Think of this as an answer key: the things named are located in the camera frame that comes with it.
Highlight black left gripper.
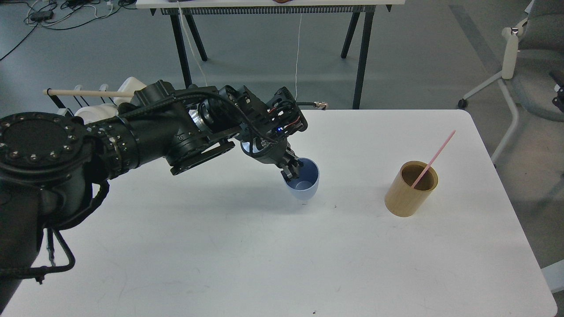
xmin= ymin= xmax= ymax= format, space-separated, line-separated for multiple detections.
xmin=225 ymin=86 xmax=308 ymax=182

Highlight blue plastic cup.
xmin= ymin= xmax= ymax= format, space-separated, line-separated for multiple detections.
xmin=285 ymin=157 xmax=320 ymax=201

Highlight pink chopstick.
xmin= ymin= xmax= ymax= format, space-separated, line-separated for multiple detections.
xmin=410 ymin=129 xmax=456 ymax=189

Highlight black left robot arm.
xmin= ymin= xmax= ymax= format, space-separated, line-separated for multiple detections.
xmin=0 ymin=80 xmax=308 ymax=310

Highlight bamboo cylinder holder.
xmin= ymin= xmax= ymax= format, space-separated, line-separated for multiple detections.
xmin=384 ymin=161 xmax=438 ymax=218

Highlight background trestle table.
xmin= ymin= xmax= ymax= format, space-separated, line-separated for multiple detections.
xmin=132 ymin=0 xmax=405 ymax=110

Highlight white cups on rack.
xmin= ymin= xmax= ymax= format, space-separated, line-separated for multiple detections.
xmin=75 ymin=77 xmax=147 ymax=124

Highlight white hanging cable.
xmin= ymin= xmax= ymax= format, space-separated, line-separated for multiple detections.
xmin=294 ymin=12 xmax=304 ymax=101

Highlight white hanging cord with plug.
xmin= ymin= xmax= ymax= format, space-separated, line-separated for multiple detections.
xmin=176 ymin=0 xmax=208 ymax=87

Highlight wooden dowel rack handle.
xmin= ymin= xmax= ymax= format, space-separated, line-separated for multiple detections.
xmin=43 ymin=88 xmax=134 ymax=98

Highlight black wire dish rack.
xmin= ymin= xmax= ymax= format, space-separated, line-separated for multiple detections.
xmin=48 ymin=84 xmax=119 ymax=117

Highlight floor cables and adapter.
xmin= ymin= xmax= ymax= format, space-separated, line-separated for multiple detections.
xmin=0 ymin=0 xmax=138 ymax=60

